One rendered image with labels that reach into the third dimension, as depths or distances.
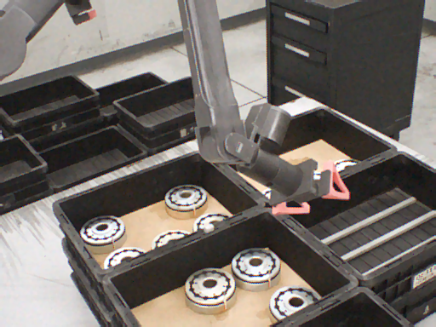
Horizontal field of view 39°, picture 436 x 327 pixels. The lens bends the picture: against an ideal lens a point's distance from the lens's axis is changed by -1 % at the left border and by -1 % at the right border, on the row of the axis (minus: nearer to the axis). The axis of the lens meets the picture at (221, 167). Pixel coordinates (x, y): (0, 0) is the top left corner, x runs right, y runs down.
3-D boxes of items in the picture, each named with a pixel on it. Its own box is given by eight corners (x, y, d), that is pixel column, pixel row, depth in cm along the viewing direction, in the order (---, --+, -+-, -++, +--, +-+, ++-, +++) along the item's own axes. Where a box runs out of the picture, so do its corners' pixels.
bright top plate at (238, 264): (247, 289, 125) (246, 286, 124) (223, 260, 132) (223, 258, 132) (289, 271, 128) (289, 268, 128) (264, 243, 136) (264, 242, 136)
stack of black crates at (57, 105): (35, 213, 272) (11, 123, 247) (12, 183, 293) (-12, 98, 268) (115, 180, 290) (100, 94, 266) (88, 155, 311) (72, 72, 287)
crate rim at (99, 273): (100, 285, 120) (99, 277, 119) (51, 210, 142) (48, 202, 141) (268, 214, 137) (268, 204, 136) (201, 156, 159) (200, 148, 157)
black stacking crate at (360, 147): (269, 246, 142) (269, 206, 136) (204, 186, 164) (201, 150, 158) (395, 188, 159) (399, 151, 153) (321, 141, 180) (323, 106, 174)
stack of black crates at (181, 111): (158, 220, 262) (146, 128, 238) (125, 190, 283) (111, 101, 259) (234, 186, 281) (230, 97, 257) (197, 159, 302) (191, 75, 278)
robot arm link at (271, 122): (197, 151, 105) (221, 149, 97) (220, 91, 107) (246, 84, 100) (252, 179, 110) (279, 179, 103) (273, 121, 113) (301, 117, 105)
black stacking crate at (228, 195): (109, 319, 126) (100, 278, 119) (60, 243, 147) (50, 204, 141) (268, 247, 142) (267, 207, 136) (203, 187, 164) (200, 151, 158)
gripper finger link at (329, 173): (329, 186, 116) (294, 166, 111) (358, 175, 111) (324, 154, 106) (326, 220, 113) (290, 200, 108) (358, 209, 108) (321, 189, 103)
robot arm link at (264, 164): (227, 170, 105) (247, 170, 101) (241, 134, 107) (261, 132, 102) (256, 186, 109) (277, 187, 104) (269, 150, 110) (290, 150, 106)
